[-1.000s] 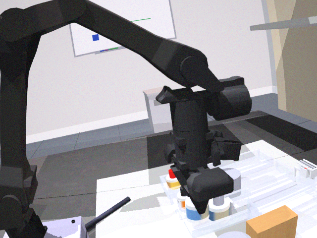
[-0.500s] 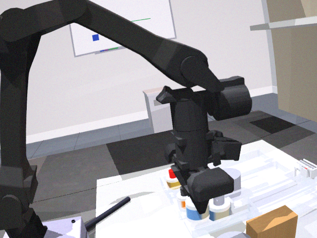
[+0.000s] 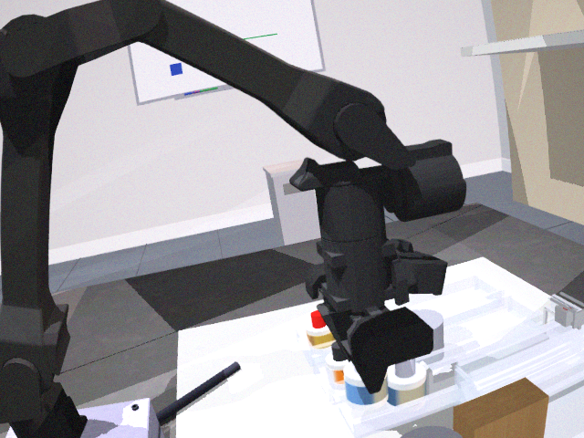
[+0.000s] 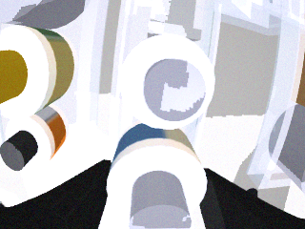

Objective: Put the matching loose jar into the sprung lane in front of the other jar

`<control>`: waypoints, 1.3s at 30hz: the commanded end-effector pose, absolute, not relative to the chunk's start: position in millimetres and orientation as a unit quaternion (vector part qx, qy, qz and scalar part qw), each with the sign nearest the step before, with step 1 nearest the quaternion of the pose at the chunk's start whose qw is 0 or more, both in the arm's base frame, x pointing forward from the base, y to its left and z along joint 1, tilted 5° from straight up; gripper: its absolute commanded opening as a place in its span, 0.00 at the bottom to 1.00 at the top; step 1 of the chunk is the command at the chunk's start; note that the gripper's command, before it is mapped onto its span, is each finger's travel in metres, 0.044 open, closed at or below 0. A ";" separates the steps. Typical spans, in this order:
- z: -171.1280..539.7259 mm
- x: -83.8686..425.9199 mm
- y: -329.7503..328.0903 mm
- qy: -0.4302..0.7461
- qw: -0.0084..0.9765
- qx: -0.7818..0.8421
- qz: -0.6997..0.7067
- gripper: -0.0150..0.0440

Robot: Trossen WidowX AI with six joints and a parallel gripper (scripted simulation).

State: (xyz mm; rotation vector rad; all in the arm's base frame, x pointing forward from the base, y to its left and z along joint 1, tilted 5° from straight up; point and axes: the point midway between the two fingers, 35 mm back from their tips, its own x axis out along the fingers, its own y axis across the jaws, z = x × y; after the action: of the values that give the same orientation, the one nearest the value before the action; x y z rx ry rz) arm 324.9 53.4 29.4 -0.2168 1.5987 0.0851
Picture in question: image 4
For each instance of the tan rectangular block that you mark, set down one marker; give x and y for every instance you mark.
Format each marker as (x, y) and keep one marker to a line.
(300, 99)

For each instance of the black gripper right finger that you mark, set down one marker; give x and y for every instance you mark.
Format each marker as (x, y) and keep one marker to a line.
(227, 206)

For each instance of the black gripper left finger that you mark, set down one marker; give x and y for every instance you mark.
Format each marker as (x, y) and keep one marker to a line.
(78, 203)

